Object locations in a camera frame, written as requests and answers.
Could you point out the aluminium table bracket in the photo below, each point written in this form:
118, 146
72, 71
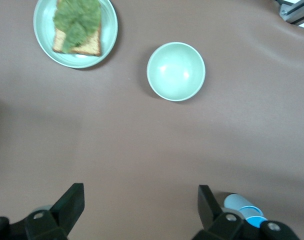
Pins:
294, 11

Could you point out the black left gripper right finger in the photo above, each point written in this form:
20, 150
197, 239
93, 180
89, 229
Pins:
224, 227

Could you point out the light blue plastic cup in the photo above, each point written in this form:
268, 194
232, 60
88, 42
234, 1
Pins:
252, 212
234, 201

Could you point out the pale green bowl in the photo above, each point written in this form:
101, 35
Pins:
176, 72

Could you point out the green lettuce leaf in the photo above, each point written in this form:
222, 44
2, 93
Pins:
77, 22

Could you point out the brown bread slice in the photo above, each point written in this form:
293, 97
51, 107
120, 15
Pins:
92, 47

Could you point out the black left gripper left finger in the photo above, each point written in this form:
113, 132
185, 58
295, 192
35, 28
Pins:
42, 227

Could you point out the pale green plate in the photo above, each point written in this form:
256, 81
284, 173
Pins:
44, 37

